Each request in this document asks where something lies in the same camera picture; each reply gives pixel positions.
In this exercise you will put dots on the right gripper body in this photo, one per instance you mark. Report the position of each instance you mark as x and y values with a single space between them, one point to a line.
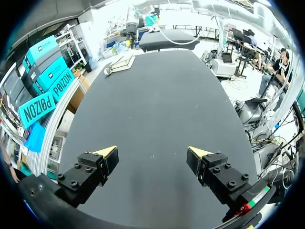
129 30

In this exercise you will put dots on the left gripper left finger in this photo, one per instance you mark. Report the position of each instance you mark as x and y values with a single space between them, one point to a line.
88 171

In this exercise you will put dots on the person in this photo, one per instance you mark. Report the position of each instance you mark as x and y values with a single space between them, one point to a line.
10 167
277 69
252 38

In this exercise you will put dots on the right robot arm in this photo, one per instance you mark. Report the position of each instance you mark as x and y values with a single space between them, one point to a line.
134 14

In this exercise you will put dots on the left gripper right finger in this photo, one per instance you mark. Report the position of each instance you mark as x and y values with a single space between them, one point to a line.
216 173

